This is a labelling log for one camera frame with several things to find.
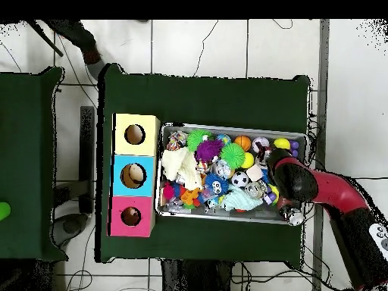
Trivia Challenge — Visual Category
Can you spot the white baseball toy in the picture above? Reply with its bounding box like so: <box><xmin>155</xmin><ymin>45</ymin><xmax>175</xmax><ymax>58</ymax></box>
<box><xmin>252</xmin><ymin>136</ymin><xmax>271</xmax><ymax>152</ymax></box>

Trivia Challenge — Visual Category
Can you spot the small soccer ball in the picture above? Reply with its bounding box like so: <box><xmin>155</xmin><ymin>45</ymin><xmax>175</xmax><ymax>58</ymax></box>
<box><xmin>231</xmin><ymin>171</ymin><xmax>250</xmax><ymax>189</ymax></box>

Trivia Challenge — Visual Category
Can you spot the shallow clear mesh bin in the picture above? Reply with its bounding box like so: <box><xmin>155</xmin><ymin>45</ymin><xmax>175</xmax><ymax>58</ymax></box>
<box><xmin>154</xmin><ymin>123</ymin><xmax>307</xmax><ymax>227</ymax></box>

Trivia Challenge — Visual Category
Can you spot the orange basketball toy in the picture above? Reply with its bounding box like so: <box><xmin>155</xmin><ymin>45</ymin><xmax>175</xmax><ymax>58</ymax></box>
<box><xmin>233</xmin><ymin>135</ymin><xmax>252</xmax><ymax>152</ymax></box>

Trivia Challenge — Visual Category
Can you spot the person's leg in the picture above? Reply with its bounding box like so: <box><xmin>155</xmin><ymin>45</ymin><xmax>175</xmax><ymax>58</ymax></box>
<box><xmin>45</xmin><ymin>20</ymin><xmax>101</xmax><ymax>61</ymax></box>

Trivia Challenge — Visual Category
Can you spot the cream muslin cloth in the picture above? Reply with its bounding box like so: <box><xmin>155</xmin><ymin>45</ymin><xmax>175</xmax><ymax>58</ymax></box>
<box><xmin>160</xmin><ymin>146</ymin><xmax>203</xmax><ymax>192</ymax></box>

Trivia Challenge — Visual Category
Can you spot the green spiky ball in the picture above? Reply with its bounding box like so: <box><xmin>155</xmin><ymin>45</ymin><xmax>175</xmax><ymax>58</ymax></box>
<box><xmin>220</xmin><ymin>142</ymin><xmax>246</xmax><ymax>171</ymax></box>
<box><xmin>186</xmin><ymin>129</ymin><xmax>213</xmax><ymax>153</ymax></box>

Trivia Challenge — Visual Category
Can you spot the mint green cloth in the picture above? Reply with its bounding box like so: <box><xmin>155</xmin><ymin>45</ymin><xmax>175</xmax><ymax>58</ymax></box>
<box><xmin>221</xmin><ymin>187</ymin><xmax>264</xmax><ymax>213</ymax></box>

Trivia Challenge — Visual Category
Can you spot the purple spiky ball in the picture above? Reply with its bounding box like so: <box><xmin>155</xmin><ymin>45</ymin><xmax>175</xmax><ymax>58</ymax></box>
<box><xmin>193</xmin><ymin>139</ymin><xmax>224</xmax><ymax>164</ymax></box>

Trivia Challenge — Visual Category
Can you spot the side table with green cloth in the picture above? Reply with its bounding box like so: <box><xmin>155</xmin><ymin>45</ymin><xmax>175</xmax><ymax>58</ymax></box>
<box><xmin>0</xmin><ymin>66</ymin><xmax>64</xmax><ymax>263</ymax></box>

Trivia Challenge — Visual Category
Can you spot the small green object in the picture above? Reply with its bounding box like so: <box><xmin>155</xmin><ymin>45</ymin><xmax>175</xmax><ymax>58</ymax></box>
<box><xmin>0</xmin><ymin>202</ymin><xmax>12</xmax><ymax>222</ymax></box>

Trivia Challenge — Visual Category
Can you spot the yellow tennis ball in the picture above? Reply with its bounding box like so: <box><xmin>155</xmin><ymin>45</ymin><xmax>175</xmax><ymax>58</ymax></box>
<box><xmin>240</xmin><ymin>152</ymin><xmax>255</xmax><ymax>171</ymax></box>

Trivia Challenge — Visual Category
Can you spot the wooden box with three holes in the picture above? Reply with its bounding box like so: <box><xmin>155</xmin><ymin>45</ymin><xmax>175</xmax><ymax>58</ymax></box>
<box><xmin>108</xmin><ymin>113</ymin><xmax>161</xmax><ymax>239</ymax></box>

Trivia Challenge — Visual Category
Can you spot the smooth yellow ball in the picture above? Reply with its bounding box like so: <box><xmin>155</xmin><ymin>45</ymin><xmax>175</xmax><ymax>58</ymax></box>
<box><xmin>273</xmin><ymin>137</ymin><xmax>292</xmax><ymax>151</ymax></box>

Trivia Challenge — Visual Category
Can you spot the orange plastic toy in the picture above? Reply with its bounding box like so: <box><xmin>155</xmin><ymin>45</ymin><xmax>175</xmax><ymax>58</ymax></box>
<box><xmin>179</xmin><ymin>187</ymin><xmax>202</xmax><ymax>208</ymax></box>

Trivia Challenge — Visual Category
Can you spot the black rod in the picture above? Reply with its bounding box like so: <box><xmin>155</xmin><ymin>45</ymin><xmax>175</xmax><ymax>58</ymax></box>
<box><xmin>23</xmin><ymin>20</ymin><xmax>64</xmax><ymax>58</ymax></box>

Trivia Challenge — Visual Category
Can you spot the small blue fuzzy toy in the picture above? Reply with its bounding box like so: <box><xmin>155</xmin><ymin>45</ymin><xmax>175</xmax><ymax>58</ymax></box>
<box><xmin>203</xmin><ymin>174</ymin><xmax>230</xmax><ymax>197</ymax></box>

